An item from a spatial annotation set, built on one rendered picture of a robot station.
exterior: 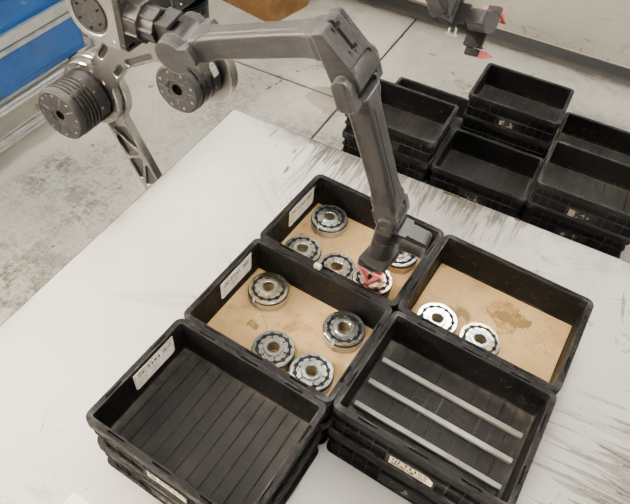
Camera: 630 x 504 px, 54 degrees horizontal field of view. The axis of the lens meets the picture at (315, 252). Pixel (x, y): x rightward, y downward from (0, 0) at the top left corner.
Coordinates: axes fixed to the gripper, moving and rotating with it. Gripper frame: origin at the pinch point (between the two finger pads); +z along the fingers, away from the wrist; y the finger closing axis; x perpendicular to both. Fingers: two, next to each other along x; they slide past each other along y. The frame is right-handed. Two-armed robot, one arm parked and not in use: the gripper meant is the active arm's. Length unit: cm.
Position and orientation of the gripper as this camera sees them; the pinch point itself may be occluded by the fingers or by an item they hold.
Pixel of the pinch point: (372, 275)
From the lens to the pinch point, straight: 154.9
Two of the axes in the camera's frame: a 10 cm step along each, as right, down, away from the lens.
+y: 5.7, -5.8, 5.8
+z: -1.3, 6.4, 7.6
